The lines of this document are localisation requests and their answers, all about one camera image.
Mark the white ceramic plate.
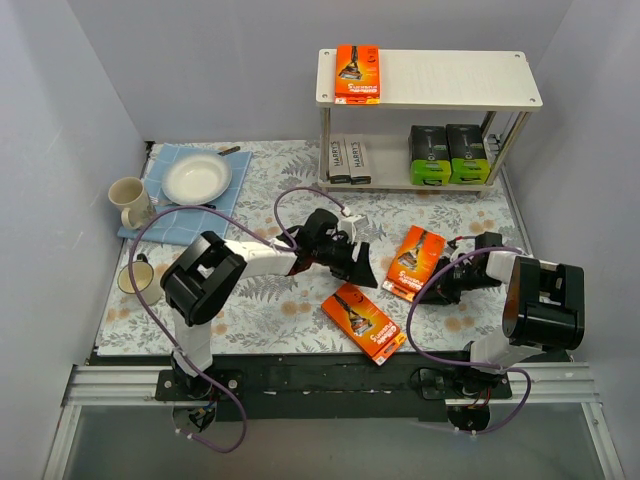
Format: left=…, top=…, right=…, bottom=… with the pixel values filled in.
left=162, top=154, right=232, bottom=206

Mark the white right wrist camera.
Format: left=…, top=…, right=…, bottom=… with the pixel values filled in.
left=446, top=236, right=474, bottom=261

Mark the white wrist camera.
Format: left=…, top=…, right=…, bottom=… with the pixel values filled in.
left=446, top=236, right=474, bottom=261
left=338, top=208, right=368, bottom=243

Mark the grey Harry's razor box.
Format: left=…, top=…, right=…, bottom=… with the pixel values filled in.
left=328, top=134, right=351, bottom=184

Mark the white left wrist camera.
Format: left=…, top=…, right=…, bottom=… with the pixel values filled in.
left=338, top=208, right=368, bottom=243

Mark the blue checkered cloth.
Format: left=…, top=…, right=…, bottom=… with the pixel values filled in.
left=143, top=145, right=252, bottom=246

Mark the black handled knife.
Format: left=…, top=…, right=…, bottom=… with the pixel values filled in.
left=218, top=146, right=241, bottom=157

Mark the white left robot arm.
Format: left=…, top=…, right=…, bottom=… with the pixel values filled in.
left=160, top=209, right=378, bottom=400

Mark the white H razor box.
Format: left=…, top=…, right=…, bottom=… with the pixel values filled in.
left=344, top=134, right=372, bottom=185

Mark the white two-tier shelf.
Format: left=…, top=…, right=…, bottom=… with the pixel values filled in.
left=315, top=47, right=544, bottom=199

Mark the orange Gillette razor box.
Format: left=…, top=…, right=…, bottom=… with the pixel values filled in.
left=334, top=44, right=380, bottom=105
left=321, top=284, right=407, bottom=366
left=382, top=225, right=446, bottom=302

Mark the floral table mat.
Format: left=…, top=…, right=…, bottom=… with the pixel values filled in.
left=94, top=136, right=561, bottom=357

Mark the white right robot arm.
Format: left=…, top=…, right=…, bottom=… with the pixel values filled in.
left=413, top=232, right=585, bottom=400

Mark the aluminium rail frame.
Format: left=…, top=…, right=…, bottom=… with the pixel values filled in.
left=44, top=362, right=625, bottom=479

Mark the cream mug black handle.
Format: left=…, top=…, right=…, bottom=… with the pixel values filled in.
left=117, top=253, right=163, bottom=305

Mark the black green razor box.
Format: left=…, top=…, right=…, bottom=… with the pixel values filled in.
left=445, top=124, right=490, bottom=185
left=408, top=125, right=452, bottom=186

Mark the cream floral mug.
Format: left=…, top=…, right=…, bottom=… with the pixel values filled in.
left=108, top=177, right=156, bottom=230

